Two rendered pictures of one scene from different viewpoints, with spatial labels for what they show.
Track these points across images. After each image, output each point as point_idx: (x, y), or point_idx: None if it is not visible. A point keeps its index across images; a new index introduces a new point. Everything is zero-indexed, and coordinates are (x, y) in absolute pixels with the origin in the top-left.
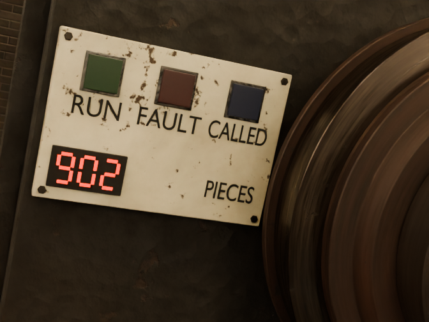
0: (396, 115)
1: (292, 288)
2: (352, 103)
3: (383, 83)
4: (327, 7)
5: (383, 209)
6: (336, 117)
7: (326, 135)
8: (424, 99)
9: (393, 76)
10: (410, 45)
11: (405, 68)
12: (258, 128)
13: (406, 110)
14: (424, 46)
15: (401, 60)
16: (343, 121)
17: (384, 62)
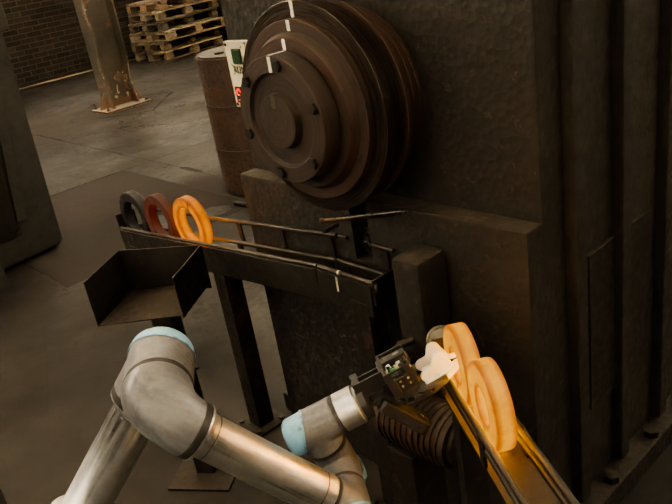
0: (249, 63)
1: None
2: (245, 60)
3: (250, 49)
4: None
5: None
6: (243, 66)
7: (243, 74)
8: (254, 54)
9: (251, 45)
10: (251, 31)
11: (253, 41)
12: None
13: (251, 60)
14: (255, 30)
15: (251, 38)
16: (245, 67)
17: (247, 41)
